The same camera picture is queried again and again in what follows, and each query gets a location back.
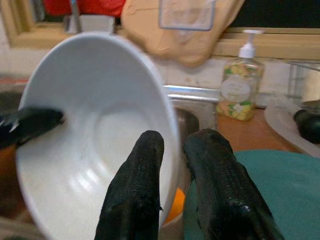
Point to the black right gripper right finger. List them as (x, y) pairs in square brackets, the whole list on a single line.
[(220, 185)]

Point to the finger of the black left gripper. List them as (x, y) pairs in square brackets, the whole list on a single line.
[(32, 122)]

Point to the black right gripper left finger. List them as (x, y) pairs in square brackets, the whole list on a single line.
[(135, 190)]

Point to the white ceramic bowl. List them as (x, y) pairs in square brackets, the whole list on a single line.
[(87, 100)]

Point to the orange plate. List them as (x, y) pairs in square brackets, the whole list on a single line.
[(176, 205)]

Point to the teal plate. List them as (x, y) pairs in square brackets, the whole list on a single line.
[(287, 190)]

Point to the grey drain tray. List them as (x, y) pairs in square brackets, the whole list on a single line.
[(280, 120)]

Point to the stainless steel double sink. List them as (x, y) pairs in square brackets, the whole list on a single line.
[(190, 100)]

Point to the floral soap pump bottle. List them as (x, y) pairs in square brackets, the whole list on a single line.
[(238, 90)]

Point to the red cloth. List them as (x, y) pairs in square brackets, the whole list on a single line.
[(87, 6)]

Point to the cream mug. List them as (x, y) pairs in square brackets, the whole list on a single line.
[(312, 85)]

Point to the clear blue-rimmed plastic pocket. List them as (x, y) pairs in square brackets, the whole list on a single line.
[(187, 15)]

